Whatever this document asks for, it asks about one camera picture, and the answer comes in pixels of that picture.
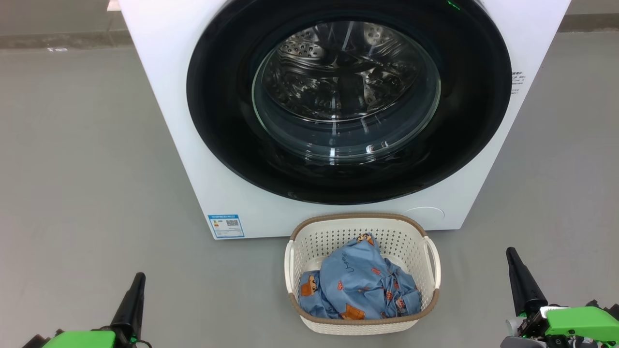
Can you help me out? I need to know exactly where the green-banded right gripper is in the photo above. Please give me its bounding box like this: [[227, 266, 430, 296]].
[[501, 247, 619, 348]]

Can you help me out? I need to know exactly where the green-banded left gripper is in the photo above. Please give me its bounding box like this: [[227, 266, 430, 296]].
[[22, 272, 153, 348]]

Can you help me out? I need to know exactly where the black round glass washer door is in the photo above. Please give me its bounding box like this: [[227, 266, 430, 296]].
[[186, 0, 513, 205]]

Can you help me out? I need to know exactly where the white front-load washing machine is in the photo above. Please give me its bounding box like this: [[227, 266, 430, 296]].
[[118, 0, 572, 240]]

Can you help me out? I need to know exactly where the round white filter cover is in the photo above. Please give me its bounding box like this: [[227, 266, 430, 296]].
[[404, 207, 445, 228]]

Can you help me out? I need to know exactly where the cream perforated laundry basket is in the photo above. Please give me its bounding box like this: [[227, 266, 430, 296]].
[[284, 213, 442, 335]]

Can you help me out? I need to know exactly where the blue energy label sticker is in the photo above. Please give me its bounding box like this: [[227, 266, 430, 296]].
[[208, 214, 245, 239]]

